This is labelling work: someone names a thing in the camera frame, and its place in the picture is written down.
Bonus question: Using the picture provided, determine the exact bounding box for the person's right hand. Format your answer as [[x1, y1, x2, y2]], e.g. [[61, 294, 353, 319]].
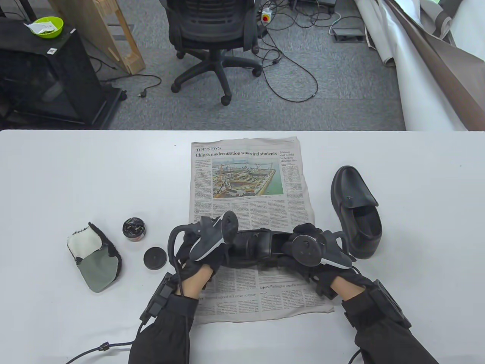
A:
[[278, 223, 375, 301]]

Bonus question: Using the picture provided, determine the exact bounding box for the person's left hand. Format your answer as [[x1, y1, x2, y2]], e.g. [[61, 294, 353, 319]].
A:
[[177, 232, 237, 290]]

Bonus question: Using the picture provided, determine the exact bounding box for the grey hand controller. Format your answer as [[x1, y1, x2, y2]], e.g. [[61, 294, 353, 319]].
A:
[[168, 211, 240, 273], [292, 233, 354, 272]]

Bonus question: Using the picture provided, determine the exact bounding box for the black leather shoe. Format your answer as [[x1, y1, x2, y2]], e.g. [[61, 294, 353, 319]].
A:
[[222, 229, 300, 270], [331, 166, 382, 259]]

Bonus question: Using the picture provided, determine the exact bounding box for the black round plastic lid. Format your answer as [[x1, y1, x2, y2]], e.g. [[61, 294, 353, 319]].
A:
[[143, 247, 167, 270]]

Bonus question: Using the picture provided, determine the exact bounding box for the black shoe polish tin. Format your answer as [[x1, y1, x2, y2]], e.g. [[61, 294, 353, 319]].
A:
[[123, 217, 147, 241]]

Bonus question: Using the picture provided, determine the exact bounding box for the printed newspaper sheet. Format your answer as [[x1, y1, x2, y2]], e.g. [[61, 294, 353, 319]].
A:
[[188, 136, 335, 325]]

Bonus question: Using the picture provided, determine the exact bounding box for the white polishing cloth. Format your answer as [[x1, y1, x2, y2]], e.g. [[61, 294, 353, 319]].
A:
[[67, 222, 123, 293]]

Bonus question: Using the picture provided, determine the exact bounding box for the person's left forearm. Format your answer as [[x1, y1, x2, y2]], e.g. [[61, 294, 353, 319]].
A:
[[128, 265, 213, 364]]

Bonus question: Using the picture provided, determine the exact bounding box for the person's right forearm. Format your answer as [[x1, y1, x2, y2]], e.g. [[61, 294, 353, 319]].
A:
[[332, 279, 438, 364]]

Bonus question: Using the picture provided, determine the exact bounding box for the black right wrist sensor module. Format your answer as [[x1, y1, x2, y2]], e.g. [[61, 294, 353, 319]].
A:
[[369, 281, 413, 330]]

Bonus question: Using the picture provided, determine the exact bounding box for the black wrist sensor module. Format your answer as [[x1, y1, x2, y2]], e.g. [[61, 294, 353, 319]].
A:
[[139, 272, 179, 325], [369, 281, 413, 330]]

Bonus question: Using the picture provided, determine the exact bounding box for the black left wrist sensor module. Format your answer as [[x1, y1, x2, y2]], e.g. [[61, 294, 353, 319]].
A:
[[139, 272, 179, 325]]

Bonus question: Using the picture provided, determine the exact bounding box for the white and brown rolled sheet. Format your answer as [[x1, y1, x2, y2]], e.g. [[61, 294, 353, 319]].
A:
[[354, 0, 485, 131]]

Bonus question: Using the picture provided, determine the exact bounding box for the black mesh office chair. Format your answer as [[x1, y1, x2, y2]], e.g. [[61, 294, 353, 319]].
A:
[[159, 0, 263, 106]]

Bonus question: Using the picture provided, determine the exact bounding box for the grey floor box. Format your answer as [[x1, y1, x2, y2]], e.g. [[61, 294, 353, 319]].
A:
[[332, 28, 365, 42]]

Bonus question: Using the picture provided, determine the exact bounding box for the black cabinet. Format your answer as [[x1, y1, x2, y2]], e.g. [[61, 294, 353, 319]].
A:
[[0, 17, 127, 129]]

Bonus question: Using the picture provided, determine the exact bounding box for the black device box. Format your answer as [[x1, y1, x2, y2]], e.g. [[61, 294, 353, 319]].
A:
[[290, 0, 337, 11]]

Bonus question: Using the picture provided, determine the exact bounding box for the green plastic bowl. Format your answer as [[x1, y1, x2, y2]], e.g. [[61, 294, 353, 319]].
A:
[[30, 16, 64, 39]]

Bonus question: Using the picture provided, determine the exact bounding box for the white packet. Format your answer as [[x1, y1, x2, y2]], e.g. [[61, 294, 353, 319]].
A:
[[23, 21, 56, 35]]

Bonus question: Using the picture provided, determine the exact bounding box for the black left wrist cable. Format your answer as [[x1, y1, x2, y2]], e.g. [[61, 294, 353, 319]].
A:
[[64, 322, 146, 364]]

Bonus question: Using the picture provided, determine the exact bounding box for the long black floor cable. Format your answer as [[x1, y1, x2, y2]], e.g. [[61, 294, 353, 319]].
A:
[[258, 23, 319, 102]]

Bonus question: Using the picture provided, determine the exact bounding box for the black cable with plug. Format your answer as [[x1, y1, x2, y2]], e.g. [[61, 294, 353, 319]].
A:
[[99, 74, 162, 99]]

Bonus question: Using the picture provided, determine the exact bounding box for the wooden frame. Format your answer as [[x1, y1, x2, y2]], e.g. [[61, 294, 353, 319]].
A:
[[48, 0, 146, 75]]

